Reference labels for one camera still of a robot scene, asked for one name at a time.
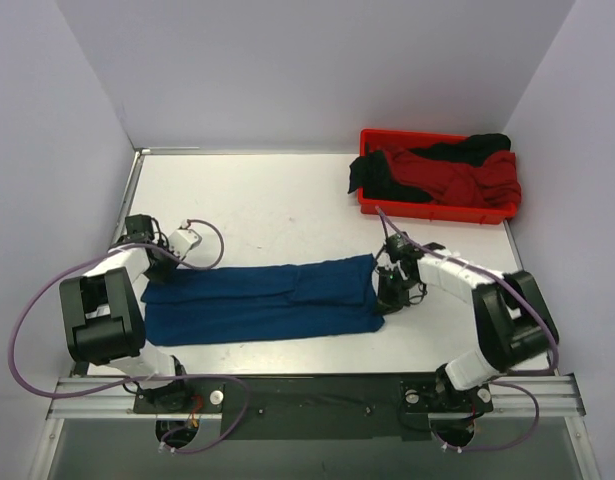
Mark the black t shirt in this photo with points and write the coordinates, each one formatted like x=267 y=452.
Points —
x=371 y=171

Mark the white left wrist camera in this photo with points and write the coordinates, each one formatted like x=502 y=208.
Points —
x=183 y=240

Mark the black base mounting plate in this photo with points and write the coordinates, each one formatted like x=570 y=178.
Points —
x=412 y=406

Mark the blue t shirt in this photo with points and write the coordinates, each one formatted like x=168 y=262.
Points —
x=267 y=303

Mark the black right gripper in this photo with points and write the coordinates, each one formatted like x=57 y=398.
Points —
x=388 y=292

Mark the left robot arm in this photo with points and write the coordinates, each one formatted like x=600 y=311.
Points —
x=102 y=319

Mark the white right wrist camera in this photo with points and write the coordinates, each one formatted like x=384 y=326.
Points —
x=398 y=248

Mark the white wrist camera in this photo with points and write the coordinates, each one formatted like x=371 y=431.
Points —
x=398 y=248
x=183 y=240

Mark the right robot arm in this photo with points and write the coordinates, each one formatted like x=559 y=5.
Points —
x=515 y=331

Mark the aluminium front rail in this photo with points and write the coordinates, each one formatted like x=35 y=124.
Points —
x=557 y=396

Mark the red plastic bin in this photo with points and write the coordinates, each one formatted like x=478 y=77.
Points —
x=371 y=138

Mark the red t shirt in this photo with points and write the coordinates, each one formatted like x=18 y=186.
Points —
x=492 y=185

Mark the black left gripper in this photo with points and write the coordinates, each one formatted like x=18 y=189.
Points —
x=160 y=270

